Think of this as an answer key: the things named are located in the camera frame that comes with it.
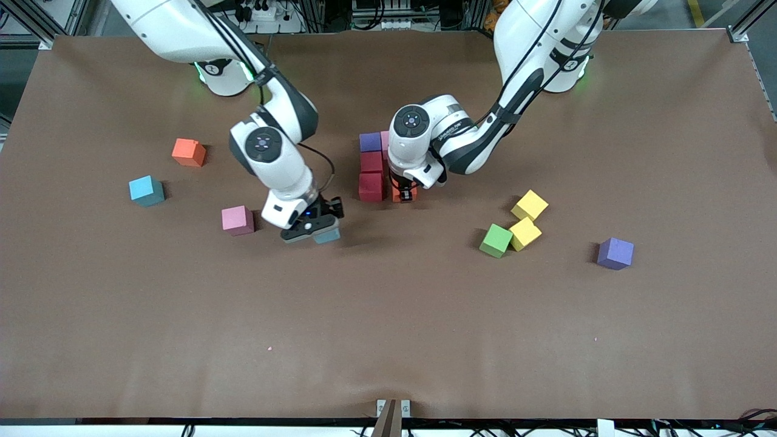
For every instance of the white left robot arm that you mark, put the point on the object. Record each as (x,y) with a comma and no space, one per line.
(411,121)

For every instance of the pink foam cube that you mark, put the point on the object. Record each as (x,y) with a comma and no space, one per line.
(237,218)
(384,144)

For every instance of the bag of orange snacks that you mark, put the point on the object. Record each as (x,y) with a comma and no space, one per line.
(493,18)

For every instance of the red foam cube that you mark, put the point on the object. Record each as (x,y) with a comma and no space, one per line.
(371,162)
(371,187)

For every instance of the yellow foam cube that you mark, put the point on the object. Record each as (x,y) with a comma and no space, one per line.
(529,204)
(525,233)

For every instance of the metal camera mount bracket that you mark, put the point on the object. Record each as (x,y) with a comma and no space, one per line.
(393,419)

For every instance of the aluminium frame rail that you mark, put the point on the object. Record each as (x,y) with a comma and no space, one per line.
(45,41)
(739,34)

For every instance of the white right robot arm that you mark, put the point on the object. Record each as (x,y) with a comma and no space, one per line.
(262,144)

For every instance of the purple foam cube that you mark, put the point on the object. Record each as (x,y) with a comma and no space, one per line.
(370,141)
(614,252)

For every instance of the orange foam cube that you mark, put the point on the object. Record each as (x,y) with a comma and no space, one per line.
(187,152)
(403,196)

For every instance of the white power strip with plugs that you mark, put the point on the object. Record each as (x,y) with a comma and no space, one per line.
(264,12)

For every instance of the green foam cube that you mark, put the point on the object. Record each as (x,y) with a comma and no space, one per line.
(496,240)

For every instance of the small white socket strip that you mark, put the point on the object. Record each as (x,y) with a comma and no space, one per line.
(397,25)

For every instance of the cyan foam cube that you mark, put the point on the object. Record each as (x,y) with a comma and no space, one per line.
(145,189)
(329,238)

